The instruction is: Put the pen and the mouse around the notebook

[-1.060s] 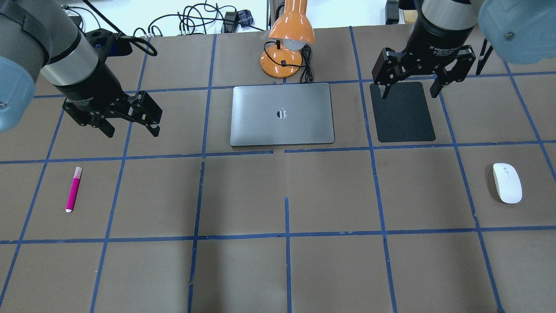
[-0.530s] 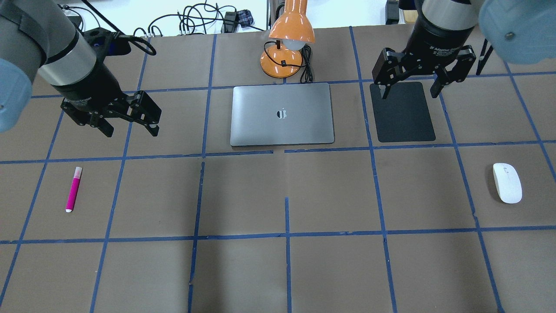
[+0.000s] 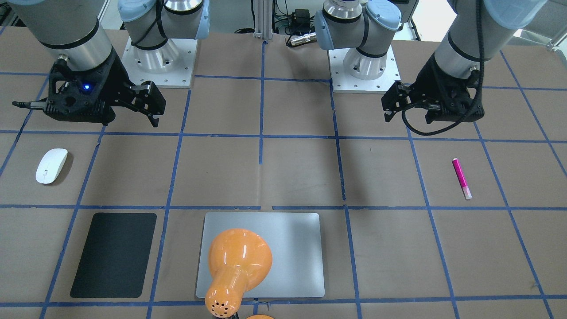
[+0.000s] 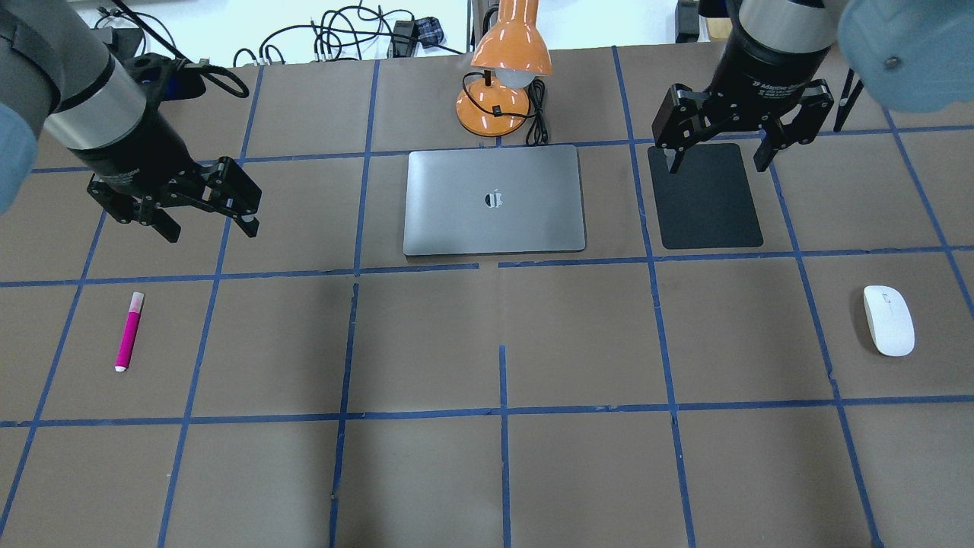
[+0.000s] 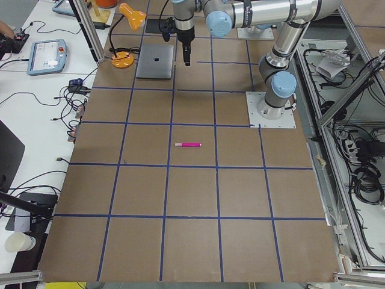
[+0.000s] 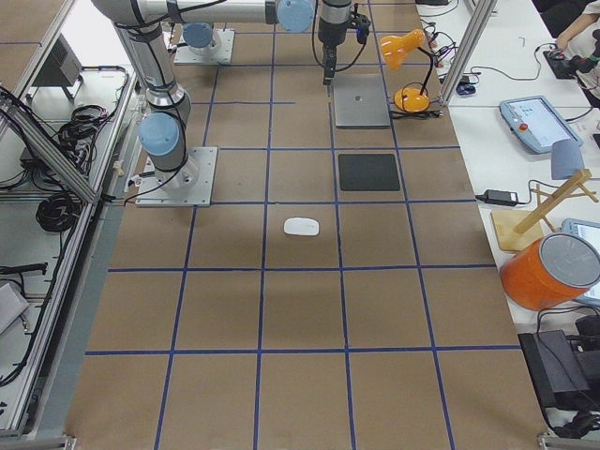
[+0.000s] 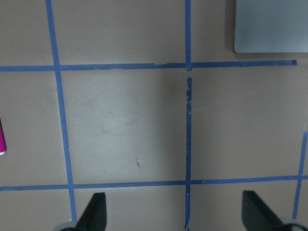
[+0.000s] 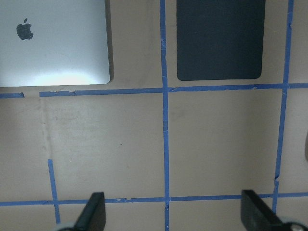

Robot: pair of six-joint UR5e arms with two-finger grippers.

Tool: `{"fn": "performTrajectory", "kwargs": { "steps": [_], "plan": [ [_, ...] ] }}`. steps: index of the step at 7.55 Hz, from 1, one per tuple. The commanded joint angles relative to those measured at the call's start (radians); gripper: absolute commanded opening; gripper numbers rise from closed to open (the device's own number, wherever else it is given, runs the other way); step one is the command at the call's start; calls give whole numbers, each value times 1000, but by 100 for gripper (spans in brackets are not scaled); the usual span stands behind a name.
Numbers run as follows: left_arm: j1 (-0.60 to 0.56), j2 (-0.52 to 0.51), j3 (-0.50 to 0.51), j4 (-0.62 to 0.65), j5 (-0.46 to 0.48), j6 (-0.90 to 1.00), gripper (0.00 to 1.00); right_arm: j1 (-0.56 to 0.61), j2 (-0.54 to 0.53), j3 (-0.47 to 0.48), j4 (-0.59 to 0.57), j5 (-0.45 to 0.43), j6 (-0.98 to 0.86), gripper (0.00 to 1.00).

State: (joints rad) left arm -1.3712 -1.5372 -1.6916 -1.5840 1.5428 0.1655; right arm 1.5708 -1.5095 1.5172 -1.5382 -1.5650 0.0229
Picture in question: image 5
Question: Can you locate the wooden stand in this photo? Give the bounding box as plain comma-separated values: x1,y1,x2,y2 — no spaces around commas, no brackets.
90,0,111,23

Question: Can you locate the silver closed laptop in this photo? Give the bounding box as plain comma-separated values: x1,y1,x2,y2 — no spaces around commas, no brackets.
136,43,174,79

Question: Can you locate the orange cylindrical container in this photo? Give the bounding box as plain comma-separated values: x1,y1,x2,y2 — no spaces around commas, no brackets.
96,0,118,9

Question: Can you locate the black power adapter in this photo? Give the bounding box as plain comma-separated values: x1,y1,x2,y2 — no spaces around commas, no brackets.
93,22,110,30

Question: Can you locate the person at desk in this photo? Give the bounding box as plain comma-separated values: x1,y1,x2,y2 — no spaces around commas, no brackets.
1,21,14,59

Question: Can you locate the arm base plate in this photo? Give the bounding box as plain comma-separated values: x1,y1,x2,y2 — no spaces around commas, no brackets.
245,92,297,129
236,26,275,41

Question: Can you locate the black mousepad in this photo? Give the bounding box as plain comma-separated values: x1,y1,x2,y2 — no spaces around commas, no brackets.
145,19,163,34

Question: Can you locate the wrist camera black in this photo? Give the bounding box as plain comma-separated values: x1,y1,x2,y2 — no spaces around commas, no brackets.
158,17,175,42

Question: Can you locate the orange desk lamp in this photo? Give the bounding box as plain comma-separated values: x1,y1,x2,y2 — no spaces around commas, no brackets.
108,2,147,69

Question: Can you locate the pink marker pen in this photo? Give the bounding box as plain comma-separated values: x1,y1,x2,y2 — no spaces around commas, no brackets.
174,142,202,148

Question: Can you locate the white paper cup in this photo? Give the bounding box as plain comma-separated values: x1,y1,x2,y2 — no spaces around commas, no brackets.
5,232,36,253

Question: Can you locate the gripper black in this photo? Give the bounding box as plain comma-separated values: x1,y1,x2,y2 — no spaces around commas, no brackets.
182,42,191,66

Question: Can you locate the blue teach pendant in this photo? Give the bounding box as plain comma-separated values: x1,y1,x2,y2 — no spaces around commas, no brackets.
26,39,67,76
52,0,75,17

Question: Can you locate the aluminium frame post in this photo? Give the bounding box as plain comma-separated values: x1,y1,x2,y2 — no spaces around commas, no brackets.
69,0,105,63

